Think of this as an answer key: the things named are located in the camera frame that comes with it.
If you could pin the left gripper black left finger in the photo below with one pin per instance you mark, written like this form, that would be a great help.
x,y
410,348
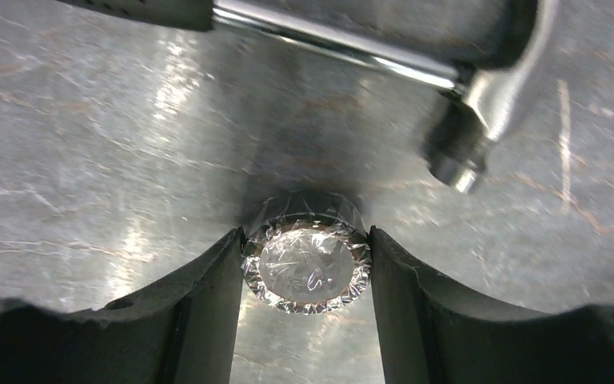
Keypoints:
x,y
179,329

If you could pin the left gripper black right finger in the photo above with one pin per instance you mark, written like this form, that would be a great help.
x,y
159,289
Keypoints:
x,y
433,329

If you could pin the claw hammer black handle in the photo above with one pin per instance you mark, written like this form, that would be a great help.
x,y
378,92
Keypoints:
x,y
489,100

